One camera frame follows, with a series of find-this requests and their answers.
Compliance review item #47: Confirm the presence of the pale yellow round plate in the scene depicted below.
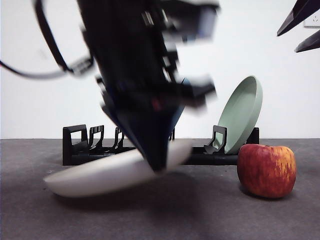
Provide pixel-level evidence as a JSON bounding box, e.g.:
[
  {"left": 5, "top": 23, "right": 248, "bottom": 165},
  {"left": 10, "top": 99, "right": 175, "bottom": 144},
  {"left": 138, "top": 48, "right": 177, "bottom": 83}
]
[{"left": 42, "top": 139, "right": 193, "bottom": 198}]

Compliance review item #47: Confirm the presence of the red yellow apple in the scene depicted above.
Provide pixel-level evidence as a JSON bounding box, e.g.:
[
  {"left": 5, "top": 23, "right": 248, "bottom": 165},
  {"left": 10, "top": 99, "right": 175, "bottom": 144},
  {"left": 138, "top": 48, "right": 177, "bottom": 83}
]
[{"left": 236, "top": 143, "right": 297, "bottom": 200}]

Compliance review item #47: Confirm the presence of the black plate rack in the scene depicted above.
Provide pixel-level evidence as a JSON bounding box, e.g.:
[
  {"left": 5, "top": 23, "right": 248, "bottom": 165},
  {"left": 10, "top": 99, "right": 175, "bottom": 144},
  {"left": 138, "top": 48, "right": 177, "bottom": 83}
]
[{"left": 62, "top": 124, "right": 260, "bottom": 166}]

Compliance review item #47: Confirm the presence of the green round plate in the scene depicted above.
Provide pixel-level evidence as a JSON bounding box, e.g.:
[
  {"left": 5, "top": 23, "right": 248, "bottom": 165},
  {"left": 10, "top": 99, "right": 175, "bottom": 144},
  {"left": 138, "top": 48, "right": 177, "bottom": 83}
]
[{"left": 216, "top": 75, "right": 264, "bottom": 155}]

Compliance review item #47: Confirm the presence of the white wall socket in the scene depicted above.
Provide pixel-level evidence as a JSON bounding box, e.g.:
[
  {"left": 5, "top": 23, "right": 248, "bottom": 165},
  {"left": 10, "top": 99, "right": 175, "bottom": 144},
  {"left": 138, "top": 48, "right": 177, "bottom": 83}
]
[{"left": 303, "top": 14, "right": 320, "bottom": 29}]

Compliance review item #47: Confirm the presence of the pale grey left wrist camera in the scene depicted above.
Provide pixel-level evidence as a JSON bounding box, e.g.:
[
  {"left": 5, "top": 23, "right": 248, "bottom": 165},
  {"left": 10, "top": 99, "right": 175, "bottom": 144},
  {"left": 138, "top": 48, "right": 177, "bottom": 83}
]
[{"left": 184, "top": 2, "right": 221, "bottom": 41}]

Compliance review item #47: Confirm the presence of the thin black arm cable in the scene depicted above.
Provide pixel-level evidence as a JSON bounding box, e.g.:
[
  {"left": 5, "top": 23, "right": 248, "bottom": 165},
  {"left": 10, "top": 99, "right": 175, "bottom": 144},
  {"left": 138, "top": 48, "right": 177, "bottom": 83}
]
[{"left": 0, "top": 60, "right": 70, "bottom": 80}]

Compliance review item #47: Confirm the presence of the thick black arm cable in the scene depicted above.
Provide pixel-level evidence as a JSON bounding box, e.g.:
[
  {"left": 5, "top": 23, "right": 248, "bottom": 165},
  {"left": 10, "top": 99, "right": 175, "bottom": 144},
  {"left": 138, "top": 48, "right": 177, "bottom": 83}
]
[{"left": 34, "top": 0, "right": 95, "bottom": 76}]

